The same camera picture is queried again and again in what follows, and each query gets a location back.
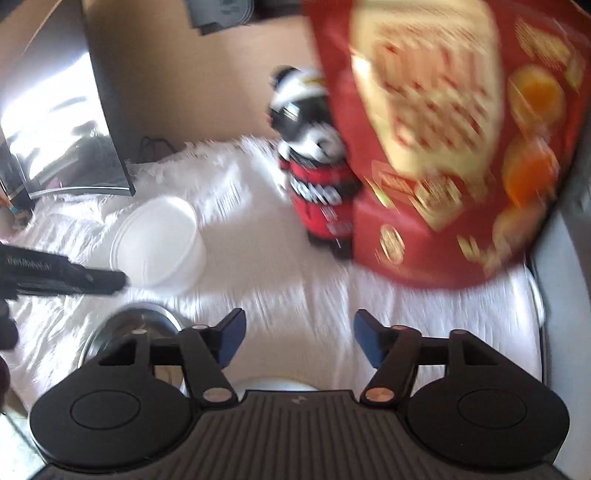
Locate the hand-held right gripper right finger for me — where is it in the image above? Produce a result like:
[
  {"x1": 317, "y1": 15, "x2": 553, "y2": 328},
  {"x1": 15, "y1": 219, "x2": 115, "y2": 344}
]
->
[{"x1": 353, "y1": 310, "x2": 493, "y2": 408}]

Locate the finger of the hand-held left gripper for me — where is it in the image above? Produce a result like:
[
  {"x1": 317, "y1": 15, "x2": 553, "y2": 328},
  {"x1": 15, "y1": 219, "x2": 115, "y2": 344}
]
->
[{"x1": 82, "y1": 270, "x2": 129, "y2": 296}]

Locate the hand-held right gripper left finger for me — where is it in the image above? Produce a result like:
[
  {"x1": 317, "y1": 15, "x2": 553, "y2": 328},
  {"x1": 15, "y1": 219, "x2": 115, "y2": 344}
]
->
[{"x1": 98, "y1": 308, "x2": 247, "y2": 408}]

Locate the stainless steel bowl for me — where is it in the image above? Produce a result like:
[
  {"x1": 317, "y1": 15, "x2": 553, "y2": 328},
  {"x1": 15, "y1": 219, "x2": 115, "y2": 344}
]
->
[{"x1": 83, "y1": 302, "x2": 186, "y2": 389}]

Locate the white paper bowl red print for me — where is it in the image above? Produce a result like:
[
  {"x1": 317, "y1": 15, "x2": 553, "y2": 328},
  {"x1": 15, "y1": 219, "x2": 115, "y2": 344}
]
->
[{"x1": 109, "y1": 196, "x2": 208, "y2": 294}]

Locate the white knitted cloth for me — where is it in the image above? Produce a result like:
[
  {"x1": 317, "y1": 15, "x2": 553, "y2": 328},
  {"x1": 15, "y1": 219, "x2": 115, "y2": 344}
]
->
[{"x1": 0, "y1": 134, "x2": 544, "y2": 408}]

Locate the black curved monitor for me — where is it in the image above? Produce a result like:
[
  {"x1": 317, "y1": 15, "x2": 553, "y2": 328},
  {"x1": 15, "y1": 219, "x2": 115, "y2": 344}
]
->
[{"x1": 0, "y1": 0, "x2": 137, "y2": 200}]

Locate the white computer case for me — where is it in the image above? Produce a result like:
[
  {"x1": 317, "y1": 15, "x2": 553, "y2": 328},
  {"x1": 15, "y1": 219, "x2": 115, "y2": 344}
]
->
[{"x1": 526, "y1": 157, "x2": 591, "y2": 462}]

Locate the red snack bag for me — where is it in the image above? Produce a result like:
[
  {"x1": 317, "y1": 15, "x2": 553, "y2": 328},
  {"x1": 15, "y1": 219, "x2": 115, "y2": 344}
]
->
[{"x1": 302, "y1": 0, "x2": 591, "y2": 291}]

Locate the black cable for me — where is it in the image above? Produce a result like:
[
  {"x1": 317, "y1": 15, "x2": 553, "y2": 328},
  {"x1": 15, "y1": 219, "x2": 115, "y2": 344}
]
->
[{"x1": 139, "y1": 136, "x2": 179, "y2": 165}]

